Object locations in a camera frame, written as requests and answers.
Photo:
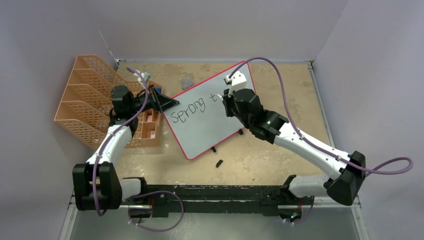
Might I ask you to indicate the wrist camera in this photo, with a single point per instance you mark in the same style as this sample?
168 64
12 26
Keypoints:
237 82
145 77

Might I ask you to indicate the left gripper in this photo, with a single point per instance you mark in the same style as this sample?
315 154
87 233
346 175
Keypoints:
159 102

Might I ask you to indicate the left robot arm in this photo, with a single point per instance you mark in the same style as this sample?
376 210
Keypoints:
95 182

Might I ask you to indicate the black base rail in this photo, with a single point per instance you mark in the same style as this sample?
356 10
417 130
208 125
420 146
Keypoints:
268 200

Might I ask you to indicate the orange plastic file organizer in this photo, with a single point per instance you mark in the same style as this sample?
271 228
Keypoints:
86 102

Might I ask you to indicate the black marker cap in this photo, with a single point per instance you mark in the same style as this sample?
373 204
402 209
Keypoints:
219 163

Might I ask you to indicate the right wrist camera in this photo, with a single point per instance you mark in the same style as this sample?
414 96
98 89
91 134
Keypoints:
237 82

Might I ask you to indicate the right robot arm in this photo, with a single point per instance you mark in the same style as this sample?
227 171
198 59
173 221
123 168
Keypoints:
341 178

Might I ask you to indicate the clear jar of clips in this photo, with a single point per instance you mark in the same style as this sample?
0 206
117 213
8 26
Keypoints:
187 82

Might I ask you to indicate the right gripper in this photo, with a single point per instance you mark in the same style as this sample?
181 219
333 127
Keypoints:
227 101

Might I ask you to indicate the red-framed whiteboard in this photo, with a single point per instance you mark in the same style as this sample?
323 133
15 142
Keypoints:
199 122

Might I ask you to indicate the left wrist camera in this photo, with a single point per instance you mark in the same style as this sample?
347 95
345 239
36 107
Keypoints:
145 77

